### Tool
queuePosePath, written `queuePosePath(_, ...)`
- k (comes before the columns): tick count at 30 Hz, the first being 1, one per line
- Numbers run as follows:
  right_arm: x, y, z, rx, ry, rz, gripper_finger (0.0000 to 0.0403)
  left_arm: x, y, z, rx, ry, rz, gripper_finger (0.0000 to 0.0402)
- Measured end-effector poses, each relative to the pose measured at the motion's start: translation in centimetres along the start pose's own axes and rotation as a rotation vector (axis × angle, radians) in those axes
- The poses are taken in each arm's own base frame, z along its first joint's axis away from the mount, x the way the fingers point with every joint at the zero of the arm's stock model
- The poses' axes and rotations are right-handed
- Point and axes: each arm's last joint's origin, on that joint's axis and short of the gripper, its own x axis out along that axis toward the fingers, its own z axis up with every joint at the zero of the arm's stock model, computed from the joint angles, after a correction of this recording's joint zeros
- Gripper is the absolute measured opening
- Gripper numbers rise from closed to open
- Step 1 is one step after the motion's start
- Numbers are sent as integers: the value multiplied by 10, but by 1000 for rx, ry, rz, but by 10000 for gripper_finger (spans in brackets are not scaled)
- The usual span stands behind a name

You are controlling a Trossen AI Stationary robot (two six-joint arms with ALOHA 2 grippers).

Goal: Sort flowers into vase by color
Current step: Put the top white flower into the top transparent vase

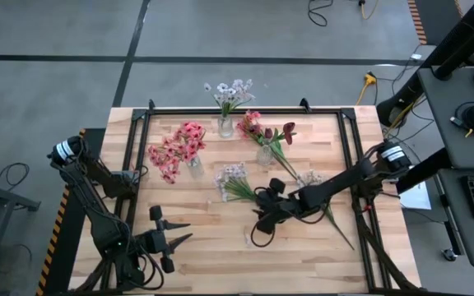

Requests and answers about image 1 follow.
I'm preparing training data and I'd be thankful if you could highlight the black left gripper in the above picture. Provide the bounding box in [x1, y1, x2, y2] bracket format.
[136, 205, 193, 275]

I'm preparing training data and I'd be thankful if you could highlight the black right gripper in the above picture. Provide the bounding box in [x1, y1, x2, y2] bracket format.
[253, 178, 304, 235]

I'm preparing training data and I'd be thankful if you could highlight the white artificial flower bunch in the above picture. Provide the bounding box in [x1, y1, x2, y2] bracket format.
[296, 170, 356, 251]
[213, 162, 261, 203]
[202, 78, 258, 118]

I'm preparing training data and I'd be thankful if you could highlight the pink artificial flower bunch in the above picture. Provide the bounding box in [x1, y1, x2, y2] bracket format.
[236, 109, 300, 182]
[146, 143, 180, 185]
[173, 121, 207, 164]

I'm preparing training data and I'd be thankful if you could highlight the conical glass vase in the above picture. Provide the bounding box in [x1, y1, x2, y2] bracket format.
[256, 143, 274, 167]

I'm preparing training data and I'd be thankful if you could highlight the diamond-cut cylindrical glass vase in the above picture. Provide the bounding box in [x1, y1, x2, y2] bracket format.
[186, 155, 206, 180]

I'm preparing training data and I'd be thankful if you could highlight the ribbed glass bottle vase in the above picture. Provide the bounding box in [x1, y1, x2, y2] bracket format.
[217, 114, 234, 139]

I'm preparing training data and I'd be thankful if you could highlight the white paper sheet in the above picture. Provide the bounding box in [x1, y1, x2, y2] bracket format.
[399, 180, 433, 210]

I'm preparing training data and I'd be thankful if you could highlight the grey desk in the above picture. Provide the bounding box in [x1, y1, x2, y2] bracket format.
[416, 65, 474, 170]
[436, 167, 474, 269]

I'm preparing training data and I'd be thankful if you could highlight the black pole on desk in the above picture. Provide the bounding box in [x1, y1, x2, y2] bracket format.
[432, 30, 474, 81]

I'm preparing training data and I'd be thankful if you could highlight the dark floor mat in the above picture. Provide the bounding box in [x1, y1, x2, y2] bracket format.
[416, 0, 464, 44]

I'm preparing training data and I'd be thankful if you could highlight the black tower fan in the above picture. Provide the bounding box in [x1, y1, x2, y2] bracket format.
[375, 0, 474, 127]

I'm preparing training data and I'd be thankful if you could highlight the black metal table frame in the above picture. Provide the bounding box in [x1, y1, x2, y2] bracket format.
[67, 98, 423, 296]

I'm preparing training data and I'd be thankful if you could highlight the yellow plug with cable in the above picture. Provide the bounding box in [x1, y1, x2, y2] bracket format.
[355, 72, 378, 106]

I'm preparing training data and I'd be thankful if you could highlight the black floor cable loop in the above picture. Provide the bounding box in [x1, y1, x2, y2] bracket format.
[0, 162, 30, 190]

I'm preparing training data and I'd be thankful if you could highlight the yellow floor cable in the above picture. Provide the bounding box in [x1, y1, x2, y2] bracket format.
[358, 0, 380, 21]

